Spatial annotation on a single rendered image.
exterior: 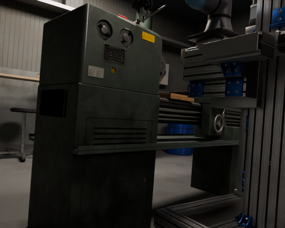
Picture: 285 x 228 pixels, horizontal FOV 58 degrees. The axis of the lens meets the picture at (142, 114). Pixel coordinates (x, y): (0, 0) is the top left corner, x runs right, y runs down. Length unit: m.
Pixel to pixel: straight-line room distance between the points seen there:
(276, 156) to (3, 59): 4.00
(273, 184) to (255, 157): 0.15
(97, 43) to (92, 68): 0.14
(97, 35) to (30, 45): 3.32
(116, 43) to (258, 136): 0.87
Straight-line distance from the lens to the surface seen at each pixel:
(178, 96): 1.94
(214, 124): 2.16
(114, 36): 1.44
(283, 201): 1.36
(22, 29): 4.66
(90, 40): 1.34
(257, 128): 1.38
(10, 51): 4.56
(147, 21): 4.77
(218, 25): 1.39
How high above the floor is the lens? 0.73
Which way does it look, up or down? level
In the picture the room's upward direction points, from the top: 4 degrees clockwise
